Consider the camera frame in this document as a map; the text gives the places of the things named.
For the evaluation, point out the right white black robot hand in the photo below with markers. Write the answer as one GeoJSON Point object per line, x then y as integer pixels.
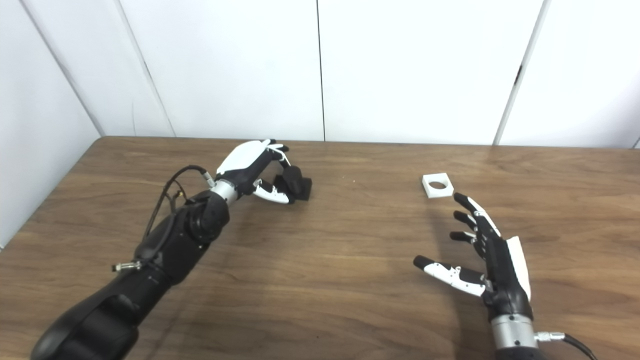
{"type": "Point", "coordinates": [505, 280]}

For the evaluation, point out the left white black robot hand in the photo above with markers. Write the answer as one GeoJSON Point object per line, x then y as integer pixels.
{"type": "Point", "coordinates": [245, 170]}

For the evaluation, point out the black peg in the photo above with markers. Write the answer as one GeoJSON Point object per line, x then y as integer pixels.
{"type": "Point", "coordinates": [299, 184]}

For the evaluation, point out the white square piece with hole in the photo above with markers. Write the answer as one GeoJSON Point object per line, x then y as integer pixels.
{"type": "Point", "coordinates": [442, 192]}

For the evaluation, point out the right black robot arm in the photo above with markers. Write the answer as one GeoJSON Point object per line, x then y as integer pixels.
{"type": "Point", "coordinates": [520, 354]}

